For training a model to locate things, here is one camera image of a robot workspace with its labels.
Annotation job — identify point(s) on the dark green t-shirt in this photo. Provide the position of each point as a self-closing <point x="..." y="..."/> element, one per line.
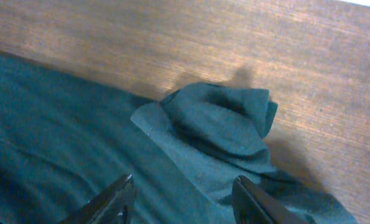
<point x="64" y="139"/>

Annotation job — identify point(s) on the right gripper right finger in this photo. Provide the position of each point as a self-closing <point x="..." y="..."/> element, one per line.
<point x="252" y="205"/>

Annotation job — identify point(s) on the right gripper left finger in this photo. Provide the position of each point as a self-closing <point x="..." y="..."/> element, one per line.
<point x="114" y="205"/>

